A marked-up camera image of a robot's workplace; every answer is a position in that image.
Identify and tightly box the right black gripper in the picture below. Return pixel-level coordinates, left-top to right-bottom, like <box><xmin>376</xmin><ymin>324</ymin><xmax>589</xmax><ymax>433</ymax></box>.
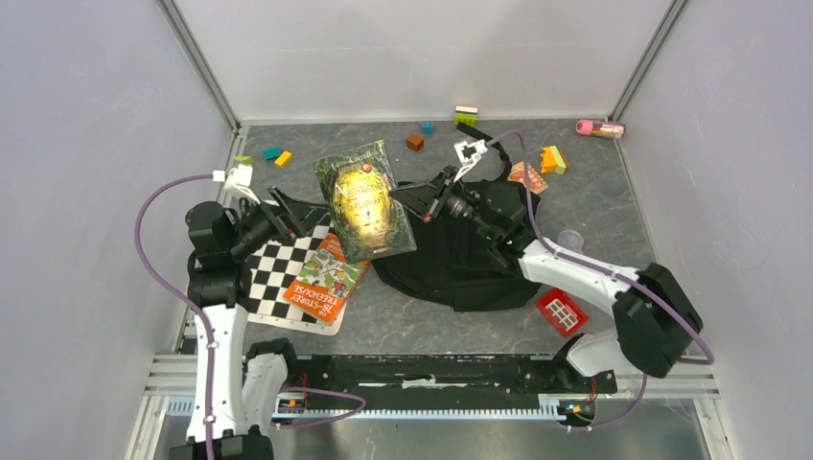
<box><xmin>390</xmin><ymin>165</ymin><xmax>498</xmax><ymax>242</ymax></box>

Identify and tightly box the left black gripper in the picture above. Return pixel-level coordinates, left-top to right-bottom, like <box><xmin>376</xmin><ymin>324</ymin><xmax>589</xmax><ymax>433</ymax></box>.
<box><xmin>227</xmin><ymin>185</ymin><xmax>332</xmax><ymax>259</ymax></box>

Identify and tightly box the dark green fantasy book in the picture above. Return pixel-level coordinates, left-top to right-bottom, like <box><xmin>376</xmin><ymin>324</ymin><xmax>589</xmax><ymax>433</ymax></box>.
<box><xmin>314</xmin><ymin>140</ymin><xmax>417</xmax><ymax>263</ymax></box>

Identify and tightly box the black student backpack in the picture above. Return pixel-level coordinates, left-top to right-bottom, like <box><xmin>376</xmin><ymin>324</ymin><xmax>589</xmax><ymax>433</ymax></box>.
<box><xmin>373</xmin><ymin>125</ymin><xmax>542</xmax><ymax>312</ymax></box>

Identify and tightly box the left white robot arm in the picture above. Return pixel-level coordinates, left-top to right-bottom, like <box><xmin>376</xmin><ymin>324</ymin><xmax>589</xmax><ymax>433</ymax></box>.
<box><xmin>169</xmin><ymin>188</ymin><xmax>329</xmax><ymax>459</ymax></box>

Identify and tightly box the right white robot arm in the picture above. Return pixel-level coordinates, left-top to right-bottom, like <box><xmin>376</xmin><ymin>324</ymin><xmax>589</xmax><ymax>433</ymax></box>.
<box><xmin>390</xmin><ymin>176</ymin><xmax>713</xmax><ymax>391</ymax></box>

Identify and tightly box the yellow orange block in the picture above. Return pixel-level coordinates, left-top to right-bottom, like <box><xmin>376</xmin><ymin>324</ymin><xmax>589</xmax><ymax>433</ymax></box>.
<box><xmin>274</xmin><ymin>150</ymin><xmax>292</xmax><ymax>168</ymax></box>

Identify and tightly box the brown orange cube block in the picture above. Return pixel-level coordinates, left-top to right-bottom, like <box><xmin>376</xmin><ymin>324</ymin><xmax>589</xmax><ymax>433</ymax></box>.
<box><xmin>406</xmin><ymin>133</ymin><xmax>425</xmax><ymax>151</ymax></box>

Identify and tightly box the black white chessboard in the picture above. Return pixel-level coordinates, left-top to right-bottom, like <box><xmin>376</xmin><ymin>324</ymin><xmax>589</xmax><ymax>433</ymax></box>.
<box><xmin>247</xmin><ymin>217</ymin><xmax>344</xmax><ymax>336</ymax></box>

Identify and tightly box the teal block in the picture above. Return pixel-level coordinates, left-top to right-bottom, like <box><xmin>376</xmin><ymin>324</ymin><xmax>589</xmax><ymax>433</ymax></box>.
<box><xmin>262</xmin><ymin>147</ymin><xmax>283</xmax><ymax>161</ymax></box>

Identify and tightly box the orange treehouse book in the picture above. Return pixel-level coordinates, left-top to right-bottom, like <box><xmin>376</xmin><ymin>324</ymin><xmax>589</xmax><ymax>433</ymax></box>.
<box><xmin>284</xmin><ymin>233</ymin><xmax>369</xmax><ymax>325</ymax></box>

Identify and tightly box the green white block stack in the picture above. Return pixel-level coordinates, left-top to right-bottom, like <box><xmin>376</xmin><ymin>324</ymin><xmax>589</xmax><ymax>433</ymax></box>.
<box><xmin>453</xmin><ymin>105</ymin><xmax>478</xmax><ymax>127</ymax></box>

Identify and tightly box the small orange spiral notebook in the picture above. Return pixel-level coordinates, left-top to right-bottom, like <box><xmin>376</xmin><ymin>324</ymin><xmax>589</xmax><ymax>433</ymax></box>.
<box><xmin>507</xmin><ymin>162</ymin><xmax>548</xmax><ymax>196</ymax></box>

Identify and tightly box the orange green block stack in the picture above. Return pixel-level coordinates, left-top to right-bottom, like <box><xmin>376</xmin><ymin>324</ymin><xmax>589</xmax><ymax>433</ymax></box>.
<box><xmin>541</xmin><ymin>146</ymin><xmax>569</xmax><ymax>174</ymax></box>

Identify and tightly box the clear round glitter jar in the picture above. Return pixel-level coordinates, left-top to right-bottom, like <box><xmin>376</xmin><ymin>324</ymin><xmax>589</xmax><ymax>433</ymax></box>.
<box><xmin>557</xmin><ymin>229</ymin><xmax>585</xmax><ymax>253</ymax></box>

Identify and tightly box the red window toy brick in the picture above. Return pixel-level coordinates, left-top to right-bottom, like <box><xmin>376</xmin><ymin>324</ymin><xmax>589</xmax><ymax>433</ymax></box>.
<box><xmin>536</xmin><ymin>288</ymin><xmax>589</xmax><ymax>338</ymax></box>

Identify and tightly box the pink capped marker tube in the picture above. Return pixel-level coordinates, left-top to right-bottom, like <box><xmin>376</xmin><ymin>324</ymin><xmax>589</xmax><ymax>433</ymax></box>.
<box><xmin>575</xmin><ymin>119</ymin><xmax>626</xmax><ymax>140</ymax></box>

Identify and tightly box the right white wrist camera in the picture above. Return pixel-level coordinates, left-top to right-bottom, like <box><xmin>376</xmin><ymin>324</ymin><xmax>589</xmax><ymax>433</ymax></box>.
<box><xmin>453</xmin><ymin>140</ymin><xmax>488</xmax><ymax>182</ymax></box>

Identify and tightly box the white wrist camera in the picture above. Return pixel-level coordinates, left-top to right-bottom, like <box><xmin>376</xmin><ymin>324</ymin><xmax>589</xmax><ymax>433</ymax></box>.
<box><xmin>212</xmin><ymin>163</ymin><xmax>261</xmax><ymax>204</ymax></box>
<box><xmin>453</xmin><ymin>140</ymin><xmax>488</xmax><ymax>182</ymax></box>

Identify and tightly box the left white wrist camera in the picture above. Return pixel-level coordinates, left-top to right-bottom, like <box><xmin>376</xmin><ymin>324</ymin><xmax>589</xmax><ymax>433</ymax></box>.
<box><xmin>212</xmin><ymin>163</ymin><xmax>261</xmax><ymax>204</ymax></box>

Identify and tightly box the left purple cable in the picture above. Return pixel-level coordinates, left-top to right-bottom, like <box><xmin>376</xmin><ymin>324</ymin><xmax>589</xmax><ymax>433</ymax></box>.
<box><xmin>133</xmin><ymin>172</ymin><xmax>368</xmax><ymax>460</ymax></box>

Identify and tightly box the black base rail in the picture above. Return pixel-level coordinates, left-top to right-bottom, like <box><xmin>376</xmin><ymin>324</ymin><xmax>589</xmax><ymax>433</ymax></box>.
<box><xmin>271</xmin><ymin>354</ymin><xmax>617</xmax><ymax>424</ymax></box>

